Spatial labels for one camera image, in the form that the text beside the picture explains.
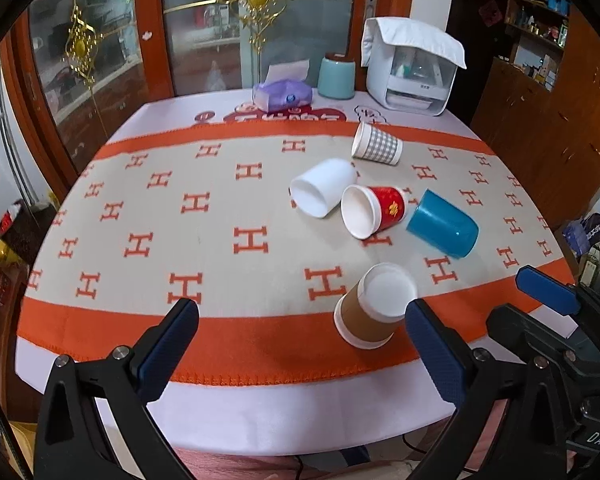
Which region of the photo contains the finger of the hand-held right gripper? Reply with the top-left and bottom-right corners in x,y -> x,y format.
487,305 -> 600,362
515,265 -> 582,314

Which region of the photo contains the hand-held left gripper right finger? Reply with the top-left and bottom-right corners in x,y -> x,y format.
404,298 -> 573,480

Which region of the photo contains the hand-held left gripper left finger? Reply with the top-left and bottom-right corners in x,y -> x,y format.
32,298 -> 201,480

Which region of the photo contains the brown paper cup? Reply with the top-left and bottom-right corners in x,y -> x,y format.
334,262 -> 419,350

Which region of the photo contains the blue plastic cup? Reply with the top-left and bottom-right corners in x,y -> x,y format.
405,188 -> 480,260

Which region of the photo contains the red paper cup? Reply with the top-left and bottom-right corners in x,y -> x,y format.
340,184 -> 410,241

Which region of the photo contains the white plastic cup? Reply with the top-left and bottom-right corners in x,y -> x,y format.
288,157 -> 359,219

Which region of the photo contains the grey checked paper cup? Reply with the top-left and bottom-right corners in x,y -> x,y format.
351,120 -> 404,166

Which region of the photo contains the blue printed bag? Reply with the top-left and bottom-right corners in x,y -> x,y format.
562,212 -> 600,262

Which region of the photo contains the orange patterned blanket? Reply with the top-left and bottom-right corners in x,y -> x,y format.
16,121 -> 579,387

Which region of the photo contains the white tablecloth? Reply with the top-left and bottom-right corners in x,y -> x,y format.
14,87 -> 582,459

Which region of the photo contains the wooden cabinet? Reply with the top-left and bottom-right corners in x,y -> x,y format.
469,7 -> 600,233

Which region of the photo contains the dark storage box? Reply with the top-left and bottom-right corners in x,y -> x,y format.
0,199 -> 57,267

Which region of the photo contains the white countertop appliance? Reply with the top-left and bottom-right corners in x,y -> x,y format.
361,16 -> 468,118

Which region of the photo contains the purple tissue pack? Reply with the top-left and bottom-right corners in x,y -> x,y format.
252,58 -> 315,113

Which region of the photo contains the white cloth cover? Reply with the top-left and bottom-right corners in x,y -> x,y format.
362,16 -> 468,70

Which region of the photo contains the teal canister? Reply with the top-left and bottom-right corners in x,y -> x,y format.
317,52 -> 358,100

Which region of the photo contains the wooden glass door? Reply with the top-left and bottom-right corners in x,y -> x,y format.
0,0 -> 416,176

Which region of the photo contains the metal rail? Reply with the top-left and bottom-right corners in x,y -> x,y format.
0,66 -> 37,207

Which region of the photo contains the wooden wall shelf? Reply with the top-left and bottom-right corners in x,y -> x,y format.
504,0 -> 572,94

